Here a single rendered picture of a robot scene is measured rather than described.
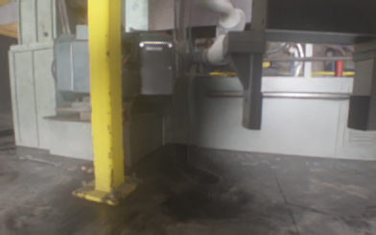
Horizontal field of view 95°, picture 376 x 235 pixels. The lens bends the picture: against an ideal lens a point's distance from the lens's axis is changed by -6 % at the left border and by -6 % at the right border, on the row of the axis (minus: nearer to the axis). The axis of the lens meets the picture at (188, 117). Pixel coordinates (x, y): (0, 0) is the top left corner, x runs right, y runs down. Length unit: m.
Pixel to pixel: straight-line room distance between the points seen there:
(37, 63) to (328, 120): 2.28
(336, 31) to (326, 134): 1.48
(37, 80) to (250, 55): 1.78
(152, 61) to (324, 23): 1.08
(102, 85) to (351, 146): 1.69
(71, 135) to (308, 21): 1.45
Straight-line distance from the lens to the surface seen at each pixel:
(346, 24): 0.25
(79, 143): 1.47
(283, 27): 0.22
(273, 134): 1.60
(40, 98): 1.86
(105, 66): 0.85
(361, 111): 0.28
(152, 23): 1.90
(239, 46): 0.21
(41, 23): 2.00
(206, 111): 1.58
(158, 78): 1.21
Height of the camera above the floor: 0.45
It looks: 7 degrees down
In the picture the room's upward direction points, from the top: 1 degrees clockwise
